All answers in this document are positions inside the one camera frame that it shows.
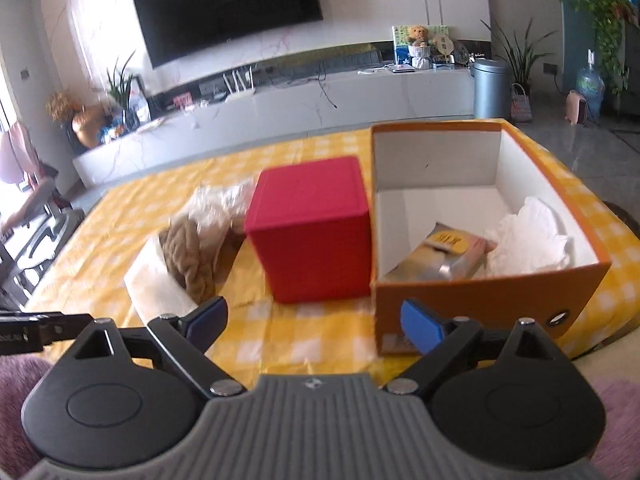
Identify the grey chair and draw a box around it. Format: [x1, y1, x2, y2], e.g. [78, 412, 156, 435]
[0, 160, 86, 306]

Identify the blue water jug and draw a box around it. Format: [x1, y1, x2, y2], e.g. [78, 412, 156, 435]
[575, 49, 607, 121]

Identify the beige knitted cloth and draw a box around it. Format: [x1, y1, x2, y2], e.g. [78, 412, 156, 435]
[159, 215, 241, 306]

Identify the green potted plant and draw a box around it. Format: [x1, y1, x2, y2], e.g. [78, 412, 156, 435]
[102, 50, 141, 128]

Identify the woven handbag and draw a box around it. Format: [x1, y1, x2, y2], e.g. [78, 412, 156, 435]
[509, 82, 535, 123]

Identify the white quilted cloth pouch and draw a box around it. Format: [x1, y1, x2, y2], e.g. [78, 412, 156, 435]
[123, 236, 199, 325]

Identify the white marble media cabinet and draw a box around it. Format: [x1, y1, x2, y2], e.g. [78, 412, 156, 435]
[71, 40, 493, 188]

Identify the white router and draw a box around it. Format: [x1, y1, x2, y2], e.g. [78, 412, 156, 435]
[222, 66, 256, 103]

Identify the grey metal trash can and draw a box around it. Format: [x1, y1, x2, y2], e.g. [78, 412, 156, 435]
[471, 58, 512, 120]

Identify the golden vase with dried flowers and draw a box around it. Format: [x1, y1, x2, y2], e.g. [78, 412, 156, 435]
[46, 89, 108, 150]

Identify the crumpled white tissue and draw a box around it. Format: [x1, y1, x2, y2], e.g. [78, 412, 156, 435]
[484, 196, 572, 276]

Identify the black television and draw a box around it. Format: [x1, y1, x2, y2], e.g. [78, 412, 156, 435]
[130, 0, 323, 70]

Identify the clear plastic bag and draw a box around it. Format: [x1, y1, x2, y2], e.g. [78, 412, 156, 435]
[187, 180, 258, 233]

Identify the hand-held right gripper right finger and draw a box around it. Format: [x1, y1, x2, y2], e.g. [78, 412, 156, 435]
[387, 298, 570, 401]

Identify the pink small appliance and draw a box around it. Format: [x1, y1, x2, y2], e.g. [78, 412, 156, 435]
[565, 90, 591, 125]

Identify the pink garment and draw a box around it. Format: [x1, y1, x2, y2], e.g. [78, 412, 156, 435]
[0, 122, 33, 186]

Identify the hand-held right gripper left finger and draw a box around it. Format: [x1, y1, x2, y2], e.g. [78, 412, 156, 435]
[74, 296, 247, 397]

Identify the round paper fan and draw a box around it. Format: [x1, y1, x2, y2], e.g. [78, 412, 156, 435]
[432, 27, 458, 56]

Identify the hanging vine plant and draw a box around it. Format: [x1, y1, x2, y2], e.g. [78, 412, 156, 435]
[530, 0, 640, 96]

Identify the teddy bear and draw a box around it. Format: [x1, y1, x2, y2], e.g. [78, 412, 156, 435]
[404, 24, 433, 70]

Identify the orange cardboard box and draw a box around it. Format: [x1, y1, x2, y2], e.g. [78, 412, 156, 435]
[370, 119, 612, 357]

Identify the black cable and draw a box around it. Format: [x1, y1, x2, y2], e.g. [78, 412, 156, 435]
[317, 62, 338, 110]

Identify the potted long-leaf plant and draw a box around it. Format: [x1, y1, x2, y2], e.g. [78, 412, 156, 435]
[480, 17, 558, 96]

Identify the red box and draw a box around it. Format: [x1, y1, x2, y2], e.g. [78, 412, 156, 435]
[244, 156, 373, 305]

